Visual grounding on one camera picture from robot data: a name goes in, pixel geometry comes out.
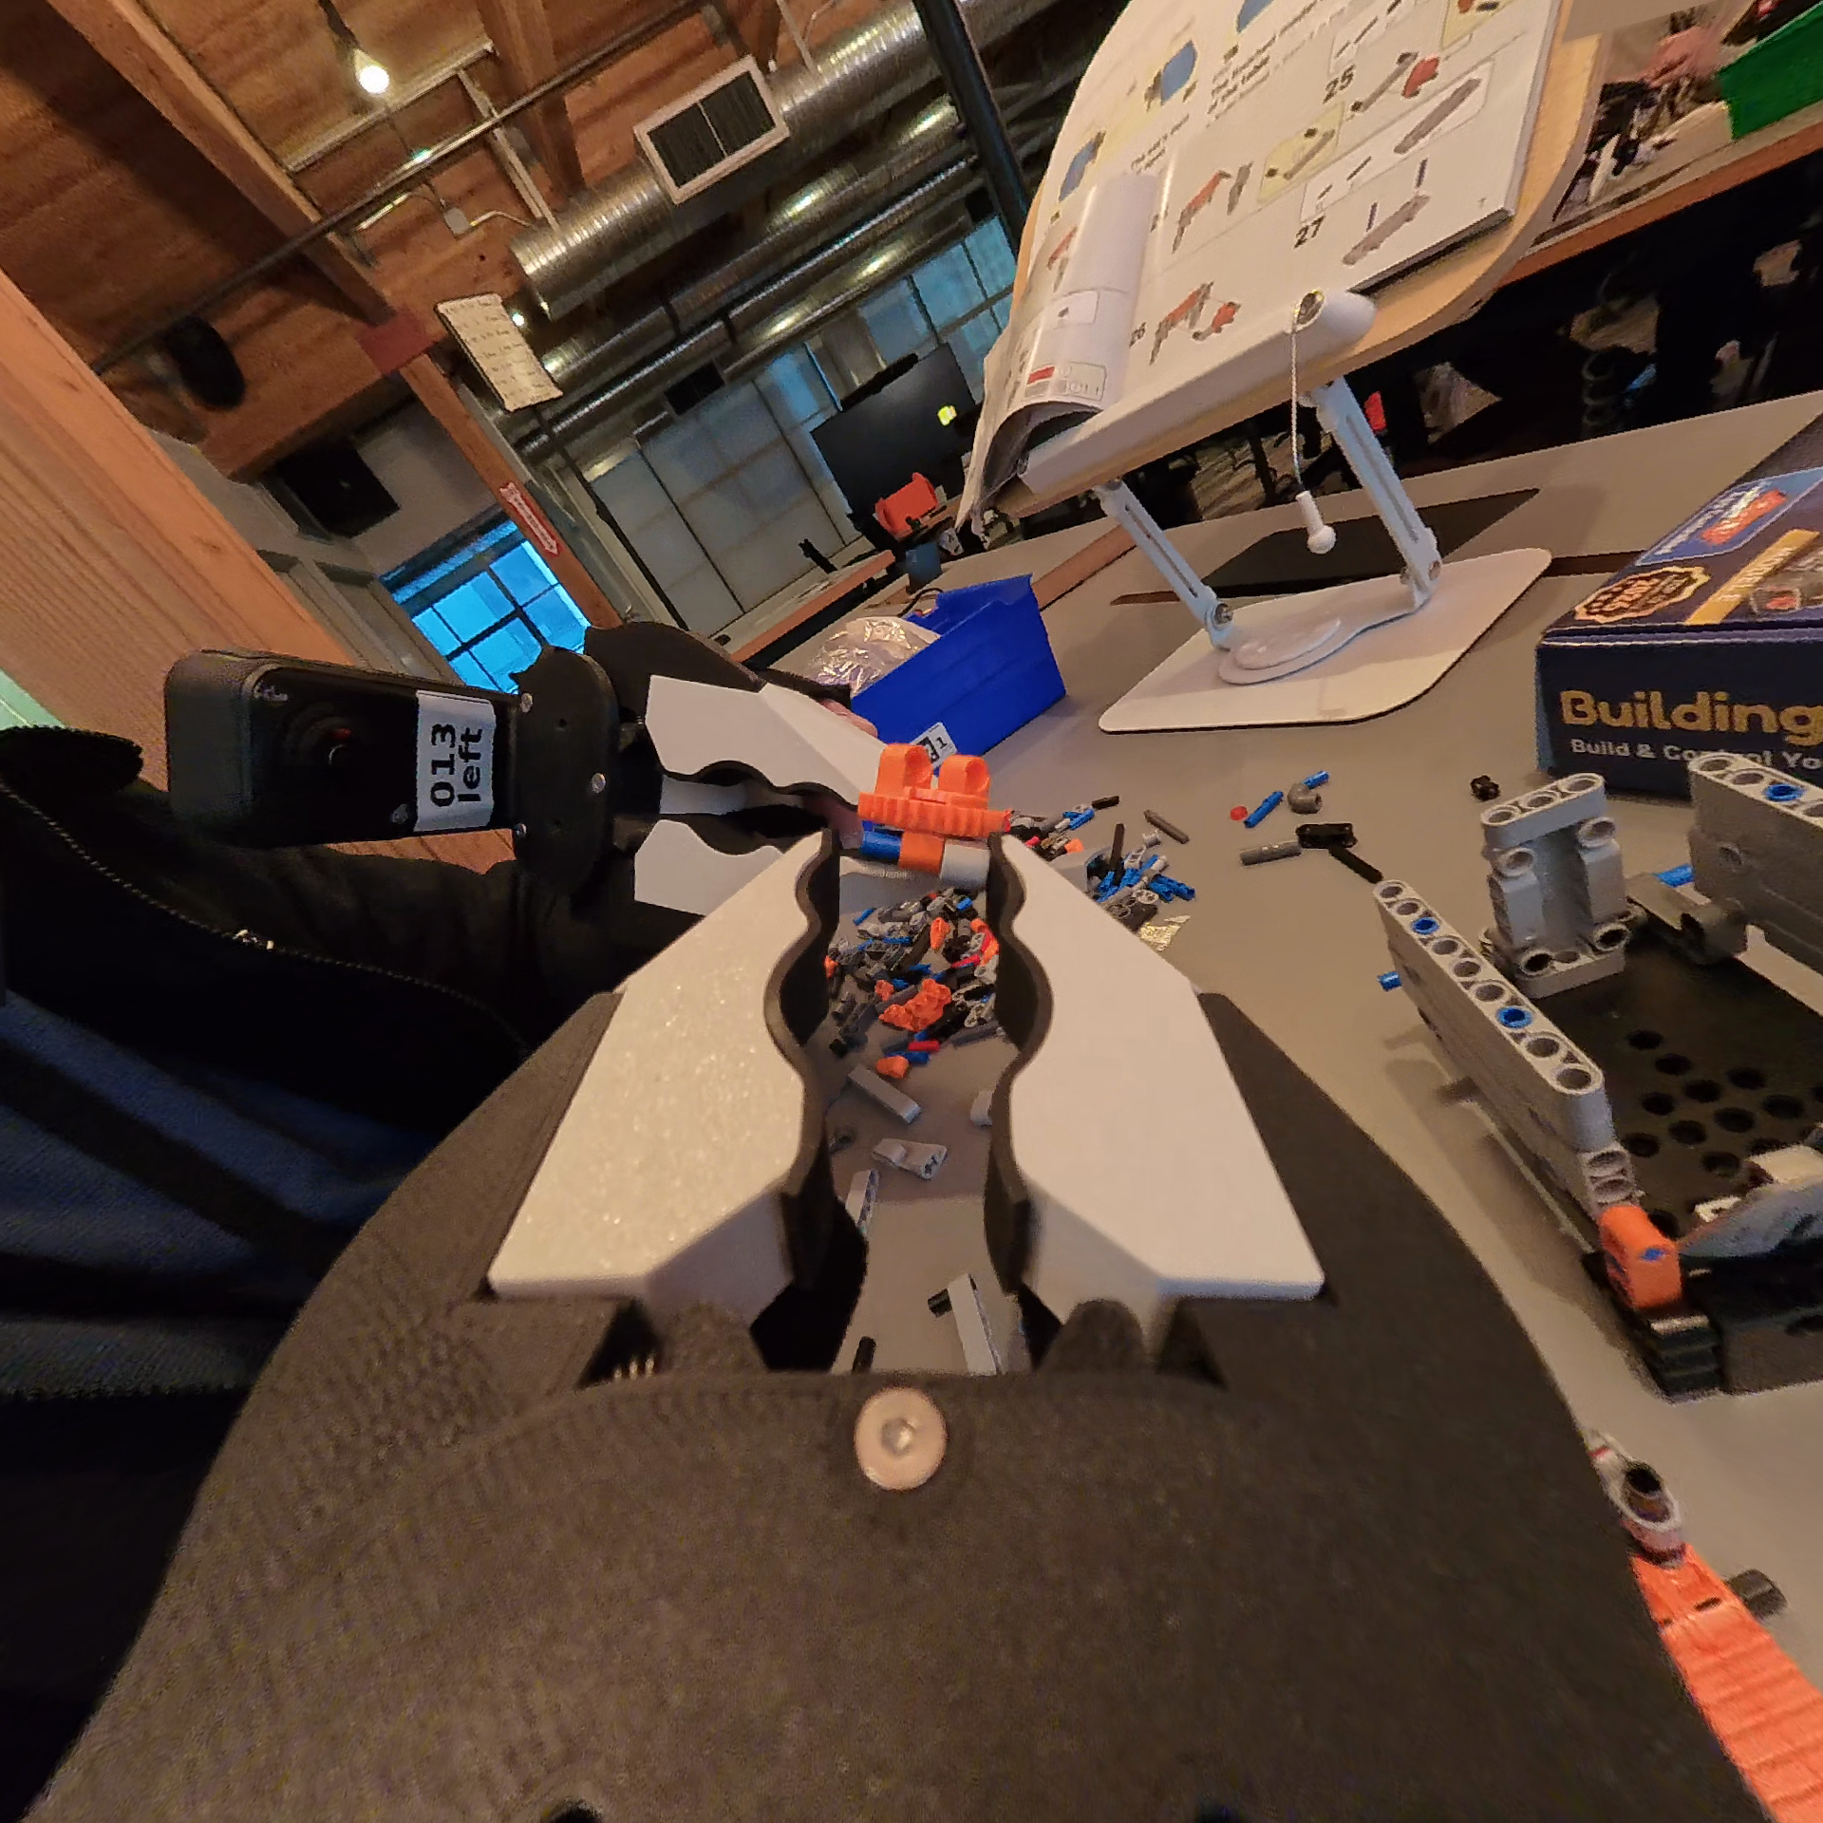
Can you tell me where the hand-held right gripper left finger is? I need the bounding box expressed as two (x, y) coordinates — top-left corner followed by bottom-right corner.
(483, 830), (869, 1374)

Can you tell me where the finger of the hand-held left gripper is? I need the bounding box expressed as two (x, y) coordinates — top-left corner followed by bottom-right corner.
(643, 676), (884, 800)
(630, 780), (861, 922)

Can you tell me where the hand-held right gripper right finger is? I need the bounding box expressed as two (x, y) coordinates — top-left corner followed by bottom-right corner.
(983, 835), (1326, 1369)

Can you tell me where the orange toy gear assembly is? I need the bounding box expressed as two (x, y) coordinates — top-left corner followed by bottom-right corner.
(855, 743), (1017, 876)

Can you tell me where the person's left forearm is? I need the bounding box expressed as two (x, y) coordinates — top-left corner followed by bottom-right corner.
(242, 839), (686, 1040)

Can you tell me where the clear plastic bag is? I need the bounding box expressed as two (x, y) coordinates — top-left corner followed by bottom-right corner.
(841, 615), (948, 701)

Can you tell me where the blue lit window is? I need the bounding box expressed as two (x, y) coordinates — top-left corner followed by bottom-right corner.
(381, 520), (602, 690)

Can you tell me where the blue plastic bin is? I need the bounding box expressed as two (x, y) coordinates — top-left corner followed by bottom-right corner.
(850, 574), (1068, 749)

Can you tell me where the pile of small toy pieces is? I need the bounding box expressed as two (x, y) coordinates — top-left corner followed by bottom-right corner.
(819, 793), (1200, 1377)

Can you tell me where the black computer monitor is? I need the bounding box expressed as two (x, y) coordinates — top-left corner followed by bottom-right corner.
(812, 341), (986, 513)

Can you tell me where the black grey toy motor model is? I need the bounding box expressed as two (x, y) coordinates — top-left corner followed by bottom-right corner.
(1374, 754), (1823, 1405)

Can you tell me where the person's torso in dark jacket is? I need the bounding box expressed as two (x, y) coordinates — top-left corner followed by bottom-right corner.
(0, 724), (571, 1766)

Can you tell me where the white wooden book stand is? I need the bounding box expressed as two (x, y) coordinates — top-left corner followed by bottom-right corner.
(966, 27), (1603, 736)

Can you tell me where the black round speaker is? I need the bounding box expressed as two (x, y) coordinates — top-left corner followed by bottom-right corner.
(142, 315), (249, 416)

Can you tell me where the white ceiling vent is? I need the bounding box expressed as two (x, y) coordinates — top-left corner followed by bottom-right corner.
(634, 56), (788, 201)

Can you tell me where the blue building kit box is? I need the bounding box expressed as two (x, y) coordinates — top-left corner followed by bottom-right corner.
(1534, 462), (1823, 806)

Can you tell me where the orange grey ribbed toy model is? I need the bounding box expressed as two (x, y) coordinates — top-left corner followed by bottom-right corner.
(1585, 1429), (1823, 1823)

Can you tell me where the open instruction booklet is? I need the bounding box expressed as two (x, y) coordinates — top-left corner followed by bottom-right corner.
(957, 0), (1564, 530)

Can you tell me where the green building plate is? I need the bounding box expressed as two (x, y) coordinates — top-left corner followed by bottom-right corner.
(1716, 14), (1823, 137)

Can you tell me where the black wall box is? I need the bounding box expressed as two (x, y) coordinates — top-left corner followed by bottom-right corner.
(269, 453), (397, 538)

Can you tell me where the white paper wall sheet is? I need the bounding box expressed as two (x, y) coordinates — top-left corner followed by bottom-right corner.
(435, 294), (563, 416)

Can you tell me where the metal ceiling duct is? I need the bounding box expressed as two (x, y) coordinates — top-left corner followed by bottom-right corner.
(506, 0), (997, 323)

